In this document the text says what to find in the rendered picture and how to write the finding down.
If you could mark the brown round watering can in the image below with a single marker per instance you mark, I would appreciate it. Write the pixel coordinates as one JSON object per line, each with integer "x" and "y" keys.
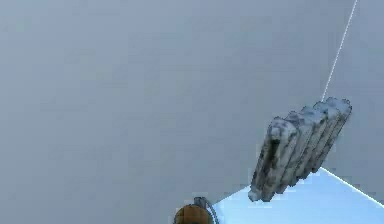
{"x": 194, "y": 215}

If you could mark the grey white ribbed radiator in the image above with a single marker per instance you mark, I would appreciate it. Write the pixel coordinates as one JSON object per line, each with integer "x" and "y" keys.
{"x": 293, "y": 150}

